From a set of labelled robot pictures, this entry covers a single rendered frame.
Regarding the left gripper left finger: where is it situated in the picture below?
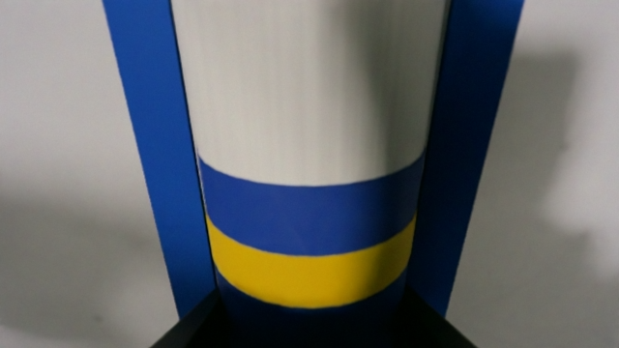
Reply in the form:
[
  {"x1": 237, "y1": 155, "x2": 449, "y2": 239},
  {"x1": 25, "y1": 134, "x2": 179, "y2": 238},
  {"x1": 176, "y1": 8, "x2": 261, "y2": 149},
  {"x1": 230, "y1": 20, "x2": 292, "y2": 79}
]
[{"x1": 149, "y1": 286, "x2": 229, "y2": 348}]

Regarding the white cartridge tube with blue and yellow bands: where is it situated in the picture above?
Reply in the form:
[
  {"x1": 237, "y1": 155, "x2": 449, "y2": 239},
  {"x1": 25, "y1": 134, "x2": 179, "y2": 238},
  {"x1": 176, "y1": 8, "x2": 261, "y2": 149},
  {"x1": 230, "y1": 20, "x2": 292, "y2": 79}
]
[{"x1": 173, "y1": 0, "x2": 446, "y2": 348}]

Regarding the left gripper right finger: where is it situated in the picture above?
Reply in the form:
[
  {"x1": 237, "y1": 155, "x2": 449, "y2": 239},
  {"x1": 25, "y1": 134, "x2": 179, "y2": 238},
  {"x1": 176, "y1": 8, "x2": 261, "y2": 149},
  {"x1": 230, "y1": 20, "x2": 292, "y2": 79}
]
[{"x1": 396, "y1": 283, "x2": 478, "y2": 348}]

